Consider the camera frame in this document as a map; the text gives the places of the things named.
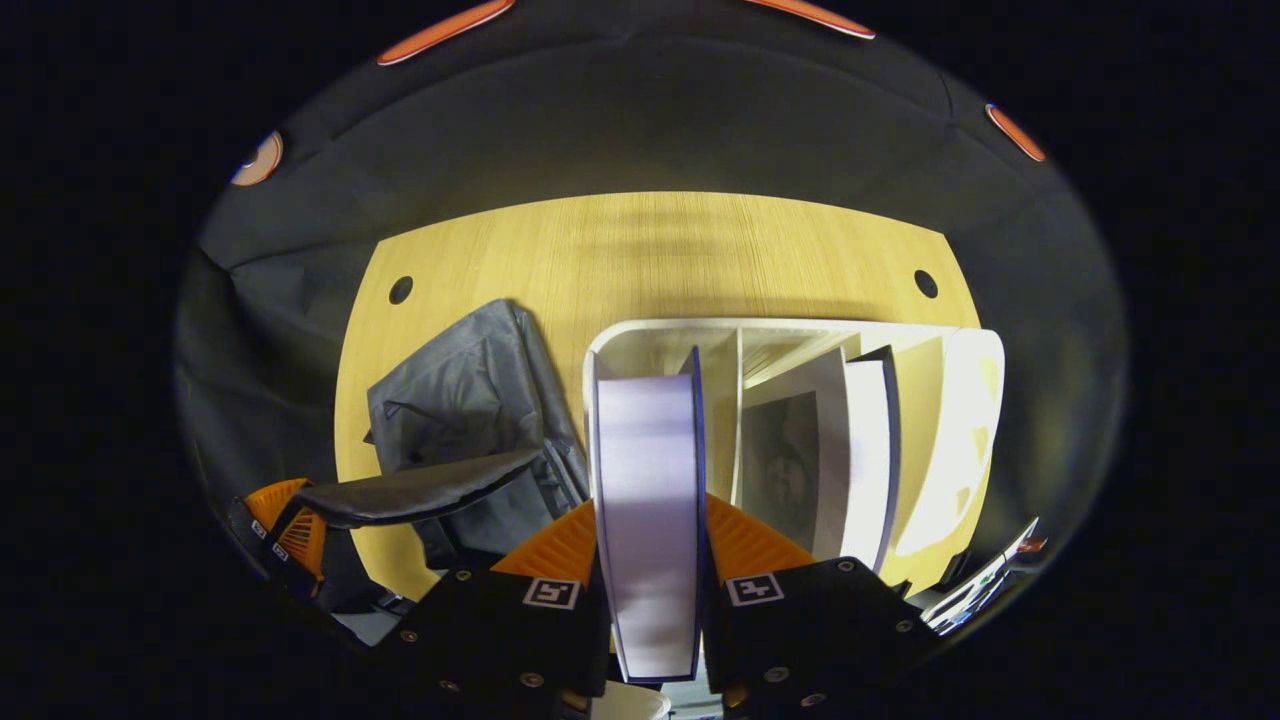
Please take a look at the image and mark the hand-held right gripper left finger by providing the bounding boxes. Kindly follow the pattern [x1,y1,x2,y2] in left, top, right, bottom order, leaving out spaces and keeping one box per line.
[400,500,611,716]

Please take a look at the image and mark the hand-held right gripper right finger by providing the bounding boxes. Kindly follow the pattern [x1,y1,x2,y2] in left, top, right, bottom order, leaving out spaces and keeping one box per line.
[700,493,941,716]

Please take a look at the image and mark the white portrait cover book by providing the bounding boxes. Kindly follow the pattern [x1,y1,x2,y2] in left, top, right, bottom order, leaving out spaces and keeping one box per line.
[733,345,901,573]

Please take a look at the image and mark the blue book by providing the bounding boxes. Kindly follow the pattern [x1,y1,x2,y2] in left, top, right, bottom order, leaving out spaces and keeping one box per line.
[585,347,711,686]

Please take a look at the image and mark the grey schoolbag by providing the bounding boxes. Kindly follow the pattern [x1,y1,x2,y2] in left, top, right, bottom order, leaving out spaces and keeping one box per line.
[290,298,593,573]

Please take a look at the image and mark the white bookshelf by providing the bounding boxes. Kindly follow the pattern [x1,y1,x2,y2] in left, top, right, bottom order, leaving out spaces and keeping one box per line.
[583,318,1006,591]

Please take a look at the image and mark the white power strip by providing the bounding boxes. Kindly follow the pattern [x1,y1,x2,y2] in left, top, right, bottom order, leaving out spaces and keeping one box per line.
[920,518,1046,636]

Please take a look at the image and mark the black backdrop cloth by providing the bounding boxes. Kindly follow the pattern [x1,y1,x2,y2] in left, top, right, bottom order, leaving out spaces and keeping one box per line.
[175,0,1131,611]

